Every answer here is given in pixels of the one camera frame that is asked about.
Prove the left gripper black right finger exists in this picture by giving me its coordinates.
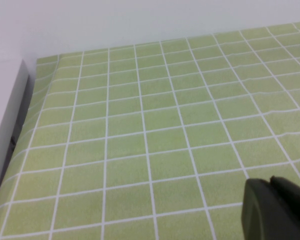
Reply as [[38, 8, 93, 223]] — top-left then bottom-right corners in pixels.
[[269, 175, 300, 240]]

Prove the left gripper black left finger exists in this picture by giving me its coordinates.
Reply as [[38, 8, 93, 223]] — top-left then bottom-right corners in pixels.
[[241, 178, 286, 240]]

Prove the green white checked tablecloth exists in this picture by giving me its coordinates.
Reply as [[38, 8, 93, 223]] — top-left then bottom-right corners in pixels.
[[0, 21, 300, 240]]

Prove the white side board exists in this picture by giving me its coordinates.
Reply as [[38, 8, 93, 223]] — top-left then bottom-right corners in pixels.
[[0, 59, 30, 208]]

